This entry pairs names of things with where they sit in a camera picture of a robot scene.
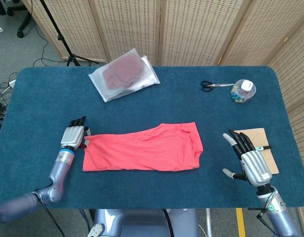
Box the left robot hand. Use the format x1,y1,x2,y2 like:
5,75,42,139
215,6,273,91
60,115,92,150

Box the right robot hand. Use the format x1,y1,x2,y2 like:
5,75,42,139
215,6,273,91
222,129,272,187

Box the red t-shirt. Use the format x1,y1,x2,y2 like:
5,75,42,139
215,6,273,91
82,122,204,172

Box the kraft spiral notebook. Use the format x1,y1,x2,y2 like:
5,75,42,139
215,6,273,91
233,127,280,175

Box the blue carpet table cover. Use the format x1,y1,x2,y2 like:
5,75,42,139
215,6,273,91
0,66,304,210

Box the yellow floor tape strip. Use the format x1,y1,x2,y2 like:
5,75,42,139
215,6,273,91
236,208,247,237

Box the silver table leg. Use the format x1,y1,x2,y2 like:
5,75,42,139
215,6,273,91
205,208,213,237

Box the clear jar of binder clips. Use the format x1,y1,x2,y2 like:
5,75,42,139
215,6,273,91
228,79,257,104

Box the bagged dark red garment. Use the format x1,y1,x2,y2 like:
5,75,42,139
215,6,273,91
88,48,156,102

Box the white earbuds case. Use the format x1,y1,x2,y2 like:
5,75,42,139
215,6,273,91
240,79,253,91

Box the black tripod stand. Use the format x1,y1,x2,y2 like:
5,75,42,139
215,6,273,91
39,0,92,67

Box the blue-grey robot torso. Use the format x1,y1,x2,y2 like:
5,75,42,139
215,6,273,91
88,208,199,237

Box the black office chair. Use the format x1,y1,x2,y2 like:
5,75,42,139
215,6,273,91
7,0,34,38

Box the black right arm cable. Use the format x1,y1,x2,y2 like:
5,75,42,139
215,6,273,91
256,209,280,237

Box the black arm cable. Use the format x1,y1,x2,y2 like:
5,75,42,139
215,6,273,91
256,209,280,237
42,201,66,237

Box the tangled floor cables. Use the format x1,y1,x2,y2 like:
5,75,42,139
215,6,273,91
0,71,18,119

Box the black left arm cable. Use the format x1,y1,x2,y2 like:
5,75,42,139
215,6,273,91
42,201,66,237

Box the black-handled scissors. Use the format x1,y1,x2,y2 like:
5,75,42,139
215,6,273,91
200,80,235,93

